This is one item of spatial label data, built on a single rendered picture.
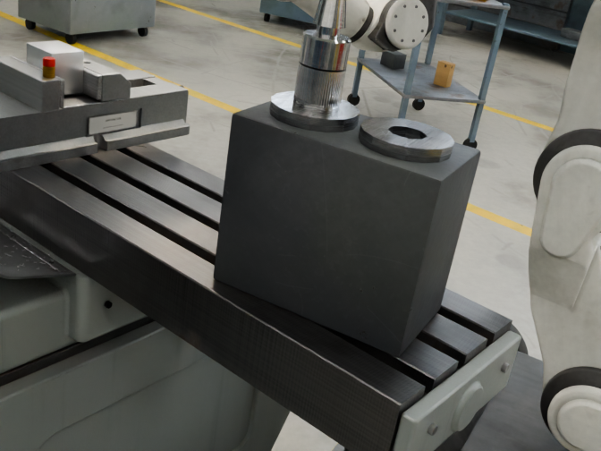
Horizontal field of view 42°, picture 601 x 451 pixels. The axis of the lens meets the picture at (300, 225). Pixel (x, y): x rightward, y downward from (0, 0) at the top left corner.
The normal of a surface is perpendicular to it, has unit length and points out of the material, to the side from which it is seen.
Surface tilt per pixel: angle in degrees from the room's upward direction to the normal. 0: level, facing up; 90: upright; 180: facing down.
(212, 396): 90
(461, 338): 0
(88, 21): 90
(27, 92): 90
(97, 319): 90
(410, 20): 81
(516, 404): 0
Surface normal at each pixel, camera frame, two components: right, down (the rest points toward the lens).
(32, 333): 0.76, 0.37
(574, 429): -0.48, 0.31
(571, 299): -0.51, 0.65
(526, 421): 0.14, -0.90
